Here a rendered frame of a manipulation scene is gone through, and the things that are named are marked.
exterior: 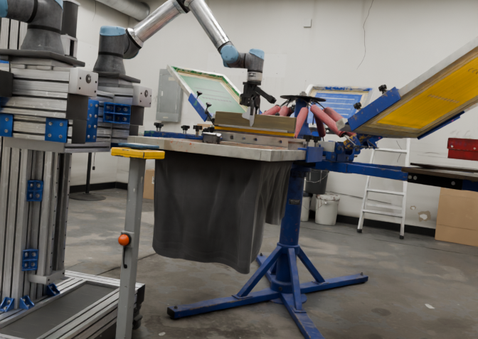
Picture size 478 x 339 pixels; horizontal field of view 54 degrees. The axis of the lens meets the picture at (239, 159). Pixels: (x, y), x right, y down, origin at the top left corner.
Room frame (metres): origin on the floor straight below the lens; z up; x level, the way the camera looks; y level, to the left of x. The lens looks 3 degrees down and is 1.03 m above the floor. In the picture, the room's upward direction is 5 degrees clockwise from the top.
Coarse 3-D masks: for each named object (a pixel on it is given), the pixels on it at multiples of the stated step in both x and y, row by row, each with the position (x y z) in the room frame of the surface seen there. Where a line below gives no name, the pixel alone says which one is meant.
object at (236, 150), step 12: (156, 144) 1.75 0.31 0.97; (168, 144) 1.73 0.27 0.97; (180, 144) 1.71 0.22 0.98; (192, 144) 1.70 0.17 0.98; (204, 144) 1.68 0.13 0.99; (216, 144) 1.68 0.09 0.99; (228, 144) 2.46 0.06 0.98; (240, 144) 2.43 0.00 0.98; (252, 144) 2.41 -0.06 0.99; (228, 156) 1.64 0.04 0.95; (240, 156) 1.62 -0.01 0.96; (252, 156) 1.61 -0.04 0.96; (264, 156) 1.59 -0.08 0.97; (276, 156) 1.64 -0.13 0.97; (288, 156) 1.78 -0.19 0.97; (300, 156) 1.95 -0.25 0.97
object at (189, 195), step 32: (160, 160) 1.85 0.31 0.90; (192, 160) 1.79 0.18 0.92; (224, 160) 1.74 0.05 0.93; (256, 160) 1.70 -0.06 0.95; (160, 192) 1.85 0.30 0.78; (192, 192) 1.79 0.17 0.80; (224, 192) 1.75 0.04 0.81; (256, 192) 1.70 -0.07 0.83; (160, 224) 1.84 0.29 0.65; (192, 224) 1.79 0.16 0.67; (224, 224) 1.76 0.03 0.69; (192, 256) 1.79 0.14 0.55; (224, 256) 1.76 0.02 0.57
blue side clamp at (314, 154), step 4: (300, 148) 2.04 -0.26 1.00; (304, 148) 2.06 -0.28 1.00; (308, 148) 2.03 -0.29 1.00; (312, 148) 2.09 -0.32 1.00; (316, 148) 2.16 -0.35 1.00; (320, 148) 2.25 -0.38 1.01; (308, 152) 2.03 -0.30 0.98; (312, 152) 2.10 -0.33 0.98; (316, 152) 2.17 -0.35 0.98; (320, 152) 2.25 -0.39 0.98; (308, 156) 2.03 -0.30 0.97; (312, 156) 2.11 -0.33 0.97; (316, 156) 2.18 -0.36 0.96; (320, 156) 2.26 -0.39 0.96; (308, 160) 2.04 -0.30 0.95; (312, 160) 2.12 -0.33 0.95; (316, 160) 2.18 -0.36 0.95; (320, 160) 2.27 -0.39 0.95
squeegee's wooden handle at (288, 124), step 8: (216, 112) 2.31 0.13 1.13; (224, 112) 2.29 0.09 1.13; (232, 112) 2.28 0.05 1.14; (216, 120) 2.30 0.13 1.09; (224, 120) 2.29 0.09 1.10; (232, 120) 2.27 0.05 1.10; (240, 120) 2.26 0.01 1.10; (248, 120) 2.24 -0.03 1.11; (256, 120) 2.23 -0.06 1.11; (264, 120) 2.21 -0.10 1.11; (272, 120) 2.20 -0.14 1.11; (280, 120) 2.18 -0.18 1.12; (288, 120) 2.17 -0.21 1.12; (296, 120) 2.18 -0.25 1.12; (264, 128) 2.21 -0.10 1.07; (272, 128) 2.20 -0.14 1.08; (280, 128) 2.18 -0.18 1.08; (288, 128) 2.17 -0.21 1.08
